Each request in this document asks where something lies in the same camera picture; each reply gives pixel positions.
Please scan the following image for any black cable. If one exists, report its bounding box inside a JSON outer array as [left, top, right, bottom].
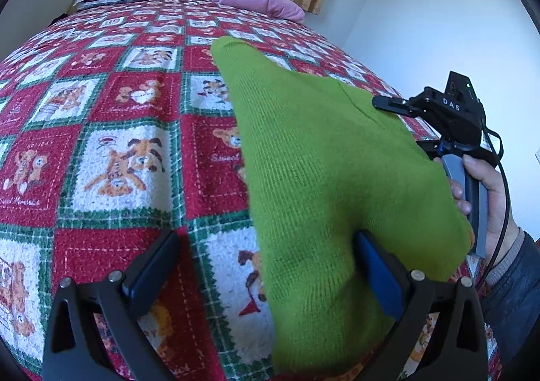
[[476, 119, 514, 294]]

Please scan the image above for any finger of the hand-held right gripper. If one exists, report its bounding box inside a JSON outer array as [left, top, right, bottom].
[[372, 95, 419, 117]]

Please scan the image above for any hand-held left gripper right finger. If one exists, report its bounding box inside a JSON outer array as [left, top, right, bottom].
[[353, 230, 490, 381]]

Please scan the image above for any red checkered printed blanket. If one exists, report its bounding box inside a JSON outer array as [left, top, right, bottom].
[[0, 0, 503, 381]]

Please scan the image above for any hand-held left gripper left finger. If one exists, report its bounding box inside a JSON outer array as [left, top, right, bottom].
[[42, 230, 182, 381]]

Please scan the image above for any pink pillow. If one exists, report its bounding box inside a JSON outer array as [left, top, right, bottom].
[[210, 0, 305, 23]]

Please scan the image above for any person's right forearm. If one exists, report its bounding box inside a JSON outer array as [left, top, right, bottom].
[[480, 228, 540, 370]]

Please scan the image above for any green striped knit sweater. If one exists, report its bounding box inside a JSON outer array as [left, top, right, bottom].
[[210, 36, 474, 377]]

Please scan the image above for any person's right hand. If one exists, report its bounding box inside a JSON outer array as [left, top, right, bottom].
[[434, 153, 522, 269]]

